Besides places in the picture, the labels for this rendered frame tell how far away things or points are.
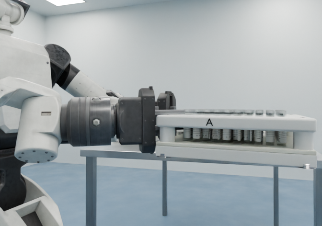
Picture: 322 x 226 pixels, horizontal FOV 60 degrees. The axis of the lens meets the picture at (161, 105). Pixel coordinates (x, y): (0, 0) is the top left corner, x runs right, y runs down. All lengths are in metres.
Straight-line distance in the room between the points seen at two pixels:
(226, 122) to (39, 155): 0.31
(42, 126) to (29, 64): 0.37
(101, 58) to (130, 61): 0.59
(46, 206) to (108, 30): 4.72
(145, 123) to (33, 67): 0.44
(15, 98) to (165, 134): 0.26
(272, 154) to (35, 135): 0.37
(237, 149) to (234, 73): 4.18
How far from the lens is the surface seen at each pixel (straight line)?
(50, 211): 0.86
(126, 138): 0.50
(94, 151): 1.40
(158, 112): 0.51
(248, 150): 0.45
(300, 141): 0.45
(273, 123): 0.45
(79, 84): 1.01
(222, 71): 4.63
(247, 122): 0.45
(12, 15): 0.92
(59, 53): 1.03
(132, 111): 0.50
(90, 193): 1.47
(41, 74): 0.87
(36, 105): 0.51
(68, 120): 0.48
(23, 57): 0.82
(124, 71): 5.11
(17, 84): 0.51
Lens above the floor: 1.05
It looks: 1 degrees up
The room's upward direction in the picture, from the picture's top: straight up
